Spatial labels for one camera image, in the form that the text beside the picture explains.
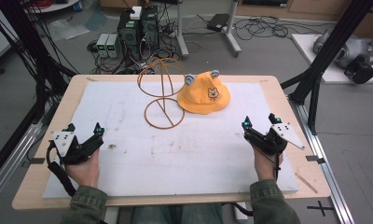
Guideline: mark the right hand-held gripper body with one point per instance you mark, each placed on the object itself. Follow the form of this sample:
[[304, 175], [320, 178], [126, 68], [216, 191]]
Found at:
[[274, 138]]

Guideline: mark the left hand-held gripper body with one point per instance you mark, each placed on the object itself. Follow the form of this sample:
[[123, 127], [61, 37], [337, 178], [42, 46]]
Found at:
[[66, 149]]

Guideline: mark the person's left hand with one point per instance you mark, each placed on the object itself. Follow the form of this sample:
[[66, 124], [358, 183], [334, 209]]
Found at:
[[83, 171]]

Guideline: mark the person's right hand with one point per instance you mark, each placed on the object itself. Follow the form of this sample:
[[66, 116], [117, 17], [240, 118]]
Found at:
[[265, 165]]

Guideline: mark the light wooden table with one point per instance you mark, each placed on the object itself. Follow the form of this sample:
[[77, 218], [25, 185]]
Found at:
[[302, 118]]

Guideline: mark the grey tape piece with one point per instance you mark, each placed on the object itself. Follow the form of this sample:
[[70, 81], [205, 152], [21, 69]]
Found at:
[[315, 159], [34, 161]]

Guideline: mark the yellow bucket hat with ears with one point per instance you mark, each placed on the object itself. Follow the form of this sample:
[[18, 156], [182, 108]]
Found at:
[[203, 96]]

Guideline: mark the thin wooden stick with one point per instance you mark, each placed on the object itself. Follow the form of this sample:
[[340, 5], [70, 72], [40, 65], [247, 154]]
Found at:
[[306, 183]]

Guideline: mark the white platform board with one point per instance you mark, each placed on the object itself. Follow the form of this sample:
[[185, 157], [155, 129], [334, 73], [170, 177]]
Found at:
[[309, 53]]

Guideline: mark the white foam mat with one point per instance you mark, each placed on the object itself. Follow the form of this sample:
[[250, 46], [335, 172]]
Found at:
[[175, 161]]

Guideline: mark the black cross tape mark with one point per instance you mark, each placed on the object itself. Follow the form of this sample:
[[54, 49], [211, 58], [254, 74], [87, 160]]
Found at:
[[320, 208]]

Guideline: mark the grey power supply unit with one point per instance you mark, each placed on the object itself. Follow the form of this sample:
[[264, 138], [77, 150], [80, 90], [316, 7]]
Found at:
[[112, 45], [102, 45]]

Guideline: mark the grey metal stand leg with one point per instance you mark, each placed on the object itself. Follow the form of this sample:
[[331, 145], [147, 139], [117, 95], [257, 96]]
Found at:
[[232, 31], [182, 31]]

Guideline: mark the clear plastic sheet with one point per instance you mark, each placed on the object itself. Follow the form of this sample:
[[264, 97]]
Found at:
[[68, 29]]

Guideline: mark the black device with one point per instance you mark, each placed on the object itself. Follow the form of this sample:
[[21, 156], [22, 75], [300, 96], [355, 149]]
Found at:
[[360, 70]]

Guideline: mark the grey robot device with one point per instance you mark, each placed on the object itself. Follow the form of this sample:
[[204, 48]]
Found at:
[[346, 49]]

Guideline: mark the black computer tower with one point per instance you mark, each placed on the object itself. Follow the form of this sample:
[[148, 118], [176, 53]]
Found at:
[[129, 34], [149, 28]]

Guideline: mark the flat black box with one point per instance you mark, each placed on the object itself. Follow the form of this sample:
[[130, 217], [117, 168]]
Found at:
[[217, 21]]

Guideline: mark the teal sheet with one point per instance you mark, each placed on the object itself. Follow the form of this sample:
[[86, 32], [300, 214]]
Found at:
[[96, 20]]

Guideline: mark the person's legs in jeans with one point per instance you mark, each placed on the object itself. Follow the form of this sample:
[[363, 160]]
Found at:
[[178, 215]]

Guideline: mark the white box on tower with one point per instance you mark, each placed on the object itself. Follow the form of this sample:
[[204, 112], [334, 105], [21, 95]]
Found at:
[[135, 12]]

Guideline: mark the white round table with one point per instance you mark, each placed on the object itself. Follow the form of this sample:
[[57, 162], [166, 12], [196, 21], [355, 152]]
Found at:
[[51, 5]]

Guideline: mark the aluminium rail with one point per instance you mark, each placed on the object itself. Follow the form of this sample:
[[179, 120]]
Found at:
[[324, 161], [10, 161]]

